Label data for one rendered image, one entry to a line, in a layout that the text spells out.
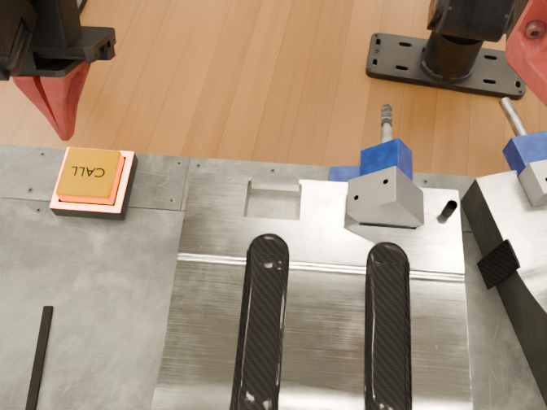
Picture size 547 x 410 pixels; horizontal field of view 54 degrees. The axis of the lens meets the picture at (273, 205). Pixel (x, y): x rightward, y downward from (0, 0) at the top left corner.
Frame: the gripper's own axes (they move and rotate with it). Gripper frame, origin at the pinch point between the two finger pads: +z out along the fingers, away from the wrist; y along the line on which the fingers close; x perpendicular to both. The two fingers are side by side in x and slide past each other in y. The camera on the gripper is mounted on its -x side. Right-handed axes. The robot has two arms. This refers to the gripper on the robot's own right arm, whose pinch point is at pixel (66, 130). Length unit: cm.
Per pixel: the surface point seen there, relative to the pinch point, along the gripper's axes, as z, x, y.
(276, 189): 5.3, 0.1, 20.4
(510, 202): 6.6, 2.7, 44.3
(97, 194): 8.2, 1.8, 1.1
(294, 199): 6.5, 0.5, 22.3
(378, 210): 3.6, -5.1, 29.9
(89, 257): 14.4, -1.3, 0.4
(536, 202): 6.0, 2.2, 46.5
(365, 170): 2.4, 0.0, 29.0
